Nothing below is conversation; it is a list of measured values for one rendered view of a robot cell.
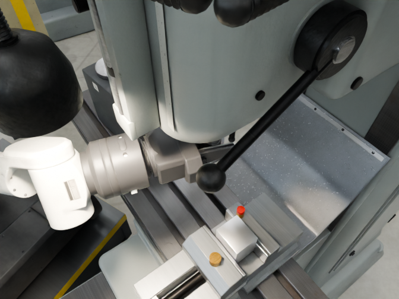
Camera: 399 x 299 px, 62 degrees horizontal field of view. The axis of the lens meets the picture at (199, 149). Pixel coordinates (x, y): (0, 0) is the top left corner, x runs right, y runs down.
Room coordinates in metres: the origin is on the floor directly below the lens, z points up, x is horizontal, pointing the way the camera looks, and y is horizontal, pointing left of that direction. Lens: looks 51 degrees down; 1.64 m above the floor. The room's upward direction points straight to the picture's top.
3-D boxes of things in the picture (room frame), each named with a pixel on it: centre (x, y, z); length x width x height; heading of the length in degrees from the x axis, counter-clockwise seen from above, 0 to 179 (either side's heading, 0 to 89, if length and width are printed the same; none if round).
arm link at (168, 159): (0.31, 0.07, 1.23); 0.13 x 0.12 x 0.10; 20
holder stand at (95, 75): (0.65, 0.19, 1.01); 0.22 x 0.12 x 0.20; 44
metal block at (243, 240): (0.26, -0.07, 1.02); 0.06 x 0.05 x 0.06; 37
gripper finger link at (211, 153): (0.31, -0.03, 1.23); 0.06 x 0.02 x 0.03; 110
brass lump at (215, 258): (0.22, -0.03, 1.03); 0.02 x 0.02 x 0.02
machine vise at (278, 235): (0.24, -0.05, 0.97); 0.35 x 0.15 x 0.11; 127
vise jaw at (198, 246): (0.23, -0.03, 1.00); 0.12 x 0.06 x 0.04; 37
